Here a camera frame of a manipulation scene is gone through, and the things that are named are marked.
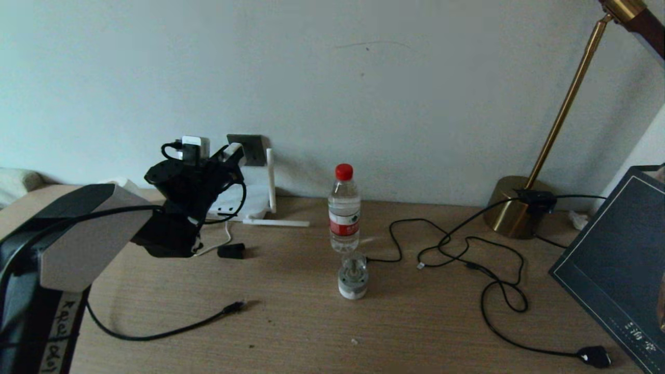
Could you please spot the water bottle with red cap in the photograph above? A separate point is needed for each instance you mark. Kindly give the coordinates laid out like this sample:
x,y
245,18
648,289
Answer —
x,y
343,208

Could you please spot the small black plastic box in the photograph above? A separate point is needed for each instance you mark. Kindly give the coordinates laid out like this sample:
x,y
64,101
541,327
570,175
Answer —
x,y
231,251

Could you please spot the small black lamp connector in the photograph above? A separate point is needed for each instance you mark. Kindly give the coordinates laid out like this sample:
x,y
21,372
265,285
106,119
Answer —
x,y
535,200

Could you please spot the white power adapter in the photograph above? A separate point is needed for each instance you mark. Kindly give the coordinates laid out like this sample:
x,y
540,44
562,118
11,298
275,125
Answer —
x,y
235,149

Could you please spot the grey wall power socket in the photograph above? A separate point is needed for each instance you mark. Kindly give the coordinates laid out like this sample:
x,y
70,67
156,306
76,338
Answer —
x,y
254,150

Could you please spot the crumpled white tissue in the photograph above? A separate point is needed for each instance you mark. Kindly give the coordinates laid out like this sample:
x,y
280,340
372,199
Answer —
x,y
576,221

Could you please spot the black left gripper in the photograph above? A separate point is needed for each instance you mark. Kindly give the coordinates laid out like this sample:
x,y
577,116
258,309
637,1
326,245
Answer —
x,y
192,187

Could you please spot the brass desk lamp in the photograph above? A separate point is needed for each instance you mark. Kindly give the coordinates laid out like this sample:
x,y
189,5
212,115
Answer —
x,y
511,213

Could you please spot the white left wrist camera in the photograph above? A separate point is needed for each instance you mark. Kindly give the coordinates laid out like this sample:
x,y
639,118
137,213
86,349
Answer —
x,y
200,145

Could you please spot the white toilet paper roll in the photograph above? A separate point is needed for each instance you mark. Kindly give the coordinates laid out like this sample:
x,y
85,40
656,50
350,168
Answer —
x,y
124,184

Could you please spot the small clear humidifier grey base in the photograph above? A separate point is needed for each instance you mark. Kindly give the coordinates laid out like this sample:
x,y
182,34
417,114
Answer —
x,y
353,283

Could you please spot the white wifi router with antennas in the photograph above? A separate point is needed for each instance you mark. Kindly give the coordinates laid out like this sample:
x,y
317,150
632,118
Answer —
x,y
257,200

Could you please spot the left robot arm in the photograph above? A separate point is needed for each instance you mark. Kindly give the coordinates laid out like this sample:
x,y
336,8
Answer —
x,y
78,244

